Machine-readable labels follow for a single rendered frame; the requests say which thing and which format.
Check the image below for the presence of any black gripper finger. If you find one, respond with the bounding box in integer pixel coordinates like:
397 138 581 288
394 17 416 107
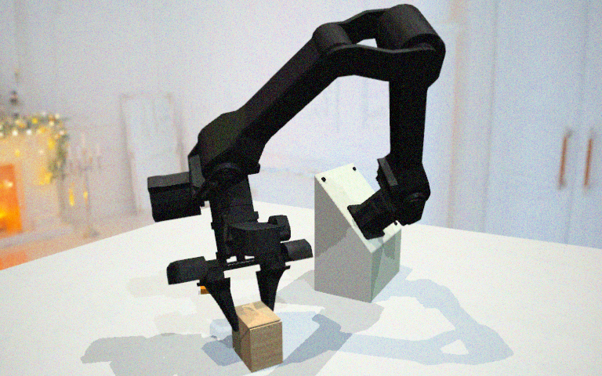
255 266 291 311
197 277 238 332

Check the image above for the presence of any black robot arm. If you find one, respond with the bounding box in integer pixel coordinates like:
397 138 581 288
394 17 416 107
147 4 446 257

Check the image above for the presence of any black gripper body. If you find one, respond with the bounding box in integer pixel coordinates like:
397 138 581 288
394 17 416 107
166 205 313 285

